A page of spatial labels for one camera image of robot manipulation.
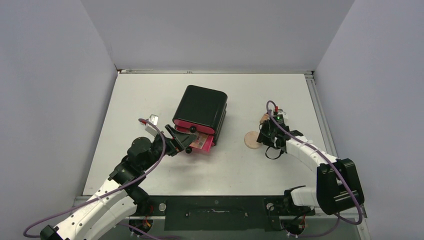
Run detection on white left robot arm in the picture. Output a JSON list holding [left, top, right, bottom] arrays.
[[40, 124, 197, 240]]

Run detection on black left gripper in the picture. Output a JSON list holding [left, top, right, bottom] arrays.
[[141, 124, 197, 171]]

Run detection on pink drawer with black knob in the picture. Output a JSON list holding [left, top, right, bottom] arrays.
[[173, 119, 216, 135]]

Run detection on eyeshadow palette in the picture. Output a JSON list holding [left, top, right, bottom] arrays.
[[190, 132, 209, 149]]

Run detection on round beige powder puff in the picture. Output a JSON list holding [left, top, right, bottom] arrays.
[[244, 131, 262, 150]]

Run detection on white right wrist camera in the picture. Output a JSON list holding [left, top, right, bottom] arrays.
[[273, 108, 289, 124]]

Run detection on tan concealer stick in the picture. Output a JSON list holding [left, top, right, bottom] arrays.
[[259, 113, 270, 124]]

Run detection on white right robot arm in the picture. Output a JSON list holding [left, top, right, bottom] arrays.
[[256, 114, 365, 215]]

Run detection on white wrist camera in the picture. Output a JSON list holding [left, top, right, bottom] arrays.
[[144, 114, 159, 136], [273, 108, 289, 124]]

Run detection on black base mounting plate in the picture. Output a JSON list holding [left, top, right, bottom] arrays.
[[129, 195, 316, 232]]

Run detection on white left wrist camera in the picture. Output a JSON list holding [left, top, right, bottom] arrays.
[[144, 114, 159, 136]]

